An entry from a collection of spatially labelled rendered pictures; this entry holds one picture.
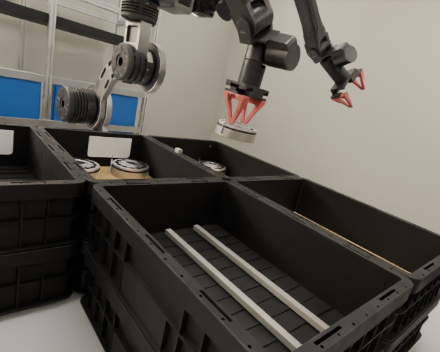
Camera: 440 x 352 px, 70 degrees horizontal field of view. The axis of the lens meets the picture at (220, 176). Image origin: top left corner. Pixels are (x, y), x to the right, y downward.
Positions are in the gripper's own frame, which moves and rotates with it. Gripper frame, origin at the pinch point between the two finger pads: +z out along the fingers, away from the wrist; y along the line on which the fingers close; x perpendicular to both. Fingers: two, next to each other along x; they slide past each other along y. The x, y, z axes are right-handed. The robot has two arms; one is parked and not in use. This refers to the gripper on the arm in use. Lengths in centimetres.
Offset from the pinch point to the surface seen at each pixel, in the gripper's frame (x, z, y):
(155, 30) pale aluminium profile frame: 200, -35, 109
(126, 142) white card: 29.9, 16.0, -10.6
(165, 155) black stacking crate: 14.8, 14.6, -7.7
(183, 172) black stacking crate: 5.4, 16.0, -8.9
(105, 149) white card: 30.5, 18.6, -16.5
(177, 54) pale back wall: 284, -27, 206
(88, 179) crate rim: -3.6, 12.7, -38.6
